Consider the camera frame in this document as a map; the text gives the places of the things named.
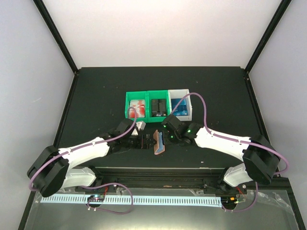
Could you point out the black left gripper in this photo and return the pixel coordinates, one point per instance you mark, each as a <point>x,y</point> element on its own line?
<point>141,145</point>

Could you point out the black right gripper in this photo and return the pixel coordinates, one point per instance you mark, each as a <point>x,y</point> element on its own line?
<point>166,140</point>

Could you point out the tan leather card holder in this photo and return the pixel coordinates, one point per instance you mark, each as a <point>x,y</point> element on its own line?
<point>159,146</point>

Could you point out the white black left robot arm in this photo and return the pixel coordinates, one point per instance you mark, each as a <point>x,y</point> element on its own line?
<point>56,169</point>

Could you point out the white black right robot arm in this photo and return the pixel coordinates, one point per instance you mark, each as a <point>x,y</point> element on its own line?
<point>258,161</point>

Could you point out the blue card stack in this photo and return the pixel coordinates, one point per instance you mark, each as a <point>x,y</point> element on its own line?
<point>182,109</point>

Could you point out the black vip card stack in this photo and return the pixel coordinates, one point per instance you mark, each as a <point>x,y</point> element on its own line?
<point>158,108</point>

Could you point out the red white card stack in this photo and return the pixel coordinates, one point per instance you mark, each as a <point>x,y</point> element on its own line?
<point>139,106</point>

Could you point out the white plastic bin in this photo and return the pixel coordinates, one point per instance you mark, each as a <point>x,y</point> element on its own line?
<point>179,93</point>

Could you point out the middle green plastic bin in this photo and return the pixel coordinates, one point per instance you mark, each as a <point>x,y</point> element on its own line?
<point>160,94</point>

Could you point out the green plastic bin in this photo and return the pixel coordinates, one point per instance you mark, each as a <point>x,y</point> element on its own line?
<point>134,96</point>
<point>160,94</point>

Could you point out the left green plastic bin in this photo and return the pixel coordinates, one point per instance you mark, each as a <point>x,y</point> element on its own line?
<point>134,96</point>

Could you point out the left controller board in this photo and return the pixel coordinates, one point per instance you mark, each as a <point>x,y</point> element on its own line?
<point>95,198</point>

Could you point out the controller board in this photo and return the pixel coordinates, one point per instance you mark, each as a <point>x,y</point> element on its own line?
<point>229,200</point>
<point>95,198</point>

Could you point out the right controller board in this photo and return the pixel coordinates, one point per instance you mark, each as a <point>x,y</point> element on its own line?
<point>229,200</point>

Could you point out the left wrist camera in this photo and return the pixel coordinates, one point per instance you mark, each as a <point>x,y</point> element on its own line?
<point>138,127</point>

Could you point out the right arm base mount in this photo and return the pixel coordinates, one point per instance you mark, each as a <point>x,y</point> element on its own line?
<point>222,188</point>

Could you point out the white slotted cable duct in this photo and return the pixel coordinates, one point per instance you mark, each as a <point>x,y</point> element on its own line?
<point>139,200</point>

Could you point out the black frame post right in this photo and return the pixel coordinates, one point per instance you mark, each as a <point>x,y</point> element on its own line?
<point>280,11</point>

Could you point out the black frame post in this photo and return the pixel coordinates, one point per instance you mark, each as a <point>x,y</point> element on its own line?
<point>56,34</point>
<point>280,11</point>

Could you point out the black frame post left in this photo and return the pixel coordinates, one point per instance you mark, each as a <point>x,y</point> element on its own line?
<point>56,34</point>

